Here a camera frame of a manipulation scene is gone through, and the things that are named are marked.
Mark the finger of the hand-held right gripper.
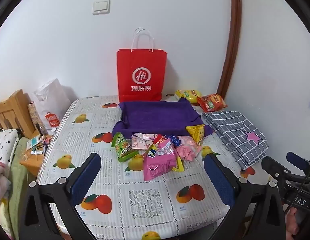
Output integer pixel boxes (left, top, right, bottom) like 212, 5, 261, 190
286, 151, 310, 174
261, 156, 296, 188

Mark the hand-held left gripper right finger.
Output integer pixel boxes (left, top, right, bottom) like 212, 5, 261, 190
204, 154, 288, 240

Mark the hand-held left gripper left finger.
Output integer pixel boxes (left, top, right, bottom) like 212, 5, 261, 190
18, 152, 103, 240

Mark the yellow strip snack packet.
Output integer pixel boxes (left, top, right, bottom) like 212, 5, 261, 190
172, 152, 185, 172

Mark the pale pink candy packet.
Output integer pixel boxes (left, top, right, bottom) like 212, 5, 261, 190
176, 135, 203, 161

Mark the green triangular snack packet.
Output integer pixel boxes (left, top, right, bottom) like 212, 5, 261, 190
111, 132, 139, 163

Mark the yellow triangular snack packet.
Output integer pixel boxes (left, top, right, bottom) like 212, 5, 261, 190
186, 124, 205, 146

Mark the blue snack packet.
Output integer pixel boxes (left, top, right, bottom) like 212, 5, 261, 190
168, 135, 182, 147

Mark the large pink snack packet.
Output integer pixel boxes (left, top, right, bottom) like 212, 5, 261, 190
143, 138, 177, 181

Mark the red snack packet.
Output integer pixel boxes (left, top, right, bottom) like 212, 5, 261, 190
152, 134, 167, 145

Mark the white snack packet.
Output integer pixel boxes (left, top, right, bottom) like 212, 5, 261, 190
132, 132, 158, 142

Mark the purple towel tray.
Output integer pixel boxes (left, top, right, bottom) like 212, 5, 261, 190
112, 97, 213, 138

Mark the person's right hand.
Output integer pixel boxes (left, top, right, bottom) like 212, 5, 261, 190
286, 206, 300, 236

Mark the grey checked cloth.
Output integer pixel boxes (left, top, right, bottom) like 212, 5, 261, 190
204, 110, 269, 172

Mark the small figurine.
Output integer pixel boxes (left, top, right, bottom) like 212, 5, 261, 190
38, 134, 51, 147

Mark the wooden nightstand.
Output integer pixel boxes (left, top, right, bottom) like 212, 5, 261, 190
20, 135, 54, 178

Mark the fruit print tablecloth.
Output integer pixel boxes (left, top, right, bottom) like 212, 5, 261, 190
36, 95, 248, 240

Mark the teal packet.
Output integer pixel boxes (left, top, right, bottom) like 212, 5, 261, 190
26, 136, 41, 150

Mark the green blanket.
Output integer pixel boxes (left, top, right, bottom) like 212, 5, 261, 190
8, 137, 37, 238

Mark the red orange snack bag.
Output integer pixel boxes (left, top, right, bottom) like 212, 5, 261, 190
197, 94, 227, 113

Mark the patterned box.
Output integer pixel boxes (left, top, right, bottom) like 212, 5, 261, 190
27, 102, 49, 135

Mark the yellow snack bag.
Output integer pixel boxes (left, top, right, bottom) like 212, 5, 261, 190
175, 89, 203, 105

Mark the white plastic bag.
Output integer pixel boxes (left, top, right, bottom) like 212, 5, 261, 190
32, 78, 71, 129

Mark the white dotted pillow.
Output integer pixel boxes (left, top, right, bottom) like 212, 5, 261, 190
0, 129, 20, 165

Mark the wooden headboard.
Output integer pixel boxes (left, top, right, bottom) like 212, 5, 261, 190
0, 89, 36, 138

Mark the red paper bag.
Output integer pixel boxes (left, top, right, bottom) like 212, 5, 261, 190
116, 28, 168, 103

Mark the wooden door frame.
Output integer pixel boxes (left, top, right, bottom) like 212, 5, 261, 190
216, 0, 242, 97

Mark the white wall switch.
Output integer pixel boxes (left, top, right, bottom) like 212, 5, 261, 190
92, 0, 111, 15

